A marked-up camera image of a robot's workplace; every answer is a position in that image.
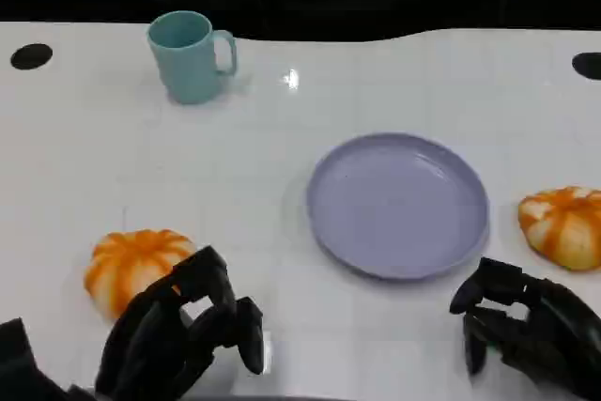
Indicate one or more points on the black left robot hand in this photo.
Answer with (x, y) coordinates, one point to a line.
(150, 335)

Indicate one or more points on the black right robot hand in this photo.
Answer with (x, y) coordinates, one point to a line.
(549, 326)

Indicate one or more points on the orange and white bread roll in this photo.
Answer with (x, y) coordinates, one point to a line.
(127, 265)
(563, 227)

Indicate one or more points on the lilac plate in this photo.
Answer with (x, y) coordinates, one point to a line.
(396, 206)

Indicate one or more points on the pale green mug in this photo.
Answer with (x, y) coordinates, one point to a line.
(188, 63)

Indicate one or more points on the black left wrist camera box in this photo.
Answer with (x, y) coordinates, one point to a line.
(19, 363)

